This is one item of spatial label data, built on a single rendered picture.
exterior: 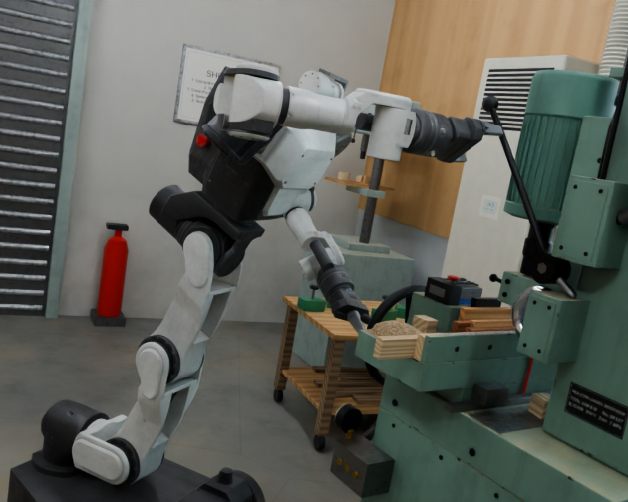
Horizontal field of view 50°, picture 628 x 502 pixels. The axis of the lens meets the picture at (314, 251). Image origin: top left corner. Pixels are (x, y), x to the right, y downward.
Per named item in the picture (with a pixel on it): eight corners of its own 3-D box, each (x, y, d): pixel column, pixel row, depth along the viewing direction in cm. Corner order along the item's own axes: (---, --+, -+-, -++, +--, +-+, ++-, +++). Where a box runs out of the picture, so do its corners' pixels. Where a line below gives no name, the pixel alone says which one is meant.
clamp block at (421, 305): (446, 325, 175) (453, 292, 174) (484, 342, 165) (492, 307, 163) (404, 326, 167) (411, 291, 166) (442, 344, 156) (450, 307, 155)
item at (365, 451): (355, 465, 161) (361, 434, 159) (388, 492, 151) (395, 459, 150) (327, 471, 156) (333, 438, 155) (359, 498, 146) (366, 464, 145)
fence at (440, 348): (597, 349, 165) (602, 328, 164) (603, 351, 163) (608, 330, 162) (419, 361, 130) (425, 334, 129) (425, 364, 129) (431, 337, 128)
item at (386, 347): (561, 345, 163) (565, 329, 162) (568, 348, 161) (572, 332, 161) (372, 356, 128) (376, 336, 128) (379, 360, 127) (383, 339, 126)
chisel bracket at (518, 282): (514, 306, 156) (522, 271, 154) (566, 326, 145) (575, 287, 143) (493, 306, 152) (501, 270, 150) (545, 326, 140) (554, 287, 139)
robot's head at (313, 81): (288, 97, 163) (308, 65, 160) (311, 106, 171) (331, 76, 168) (305, 111, 160) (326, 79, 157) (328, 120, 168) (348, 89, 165)
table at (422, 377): (500, 333, 189) (505, 313, 188) (597, 374, 165) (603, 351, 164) (328, 340, 154) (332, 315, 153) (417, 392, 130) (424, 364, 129)
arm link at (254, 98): (348, 88, 120) (242, 66, 114) (339, 145, 120) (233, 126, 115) (330, 95, 130) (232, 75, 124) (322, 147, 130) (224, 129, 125)
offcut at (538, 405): (556, 419, 140) (560, 401, 139) (540, 419, 138) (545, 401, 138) (543, 410, 144) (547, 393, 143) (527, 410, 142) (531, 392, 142)
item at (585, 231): (576, 257, 127) (595, 178, 125) (620, 269, 120) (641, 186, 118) (548, 255, 122) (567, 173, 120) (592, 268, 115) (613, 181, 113)
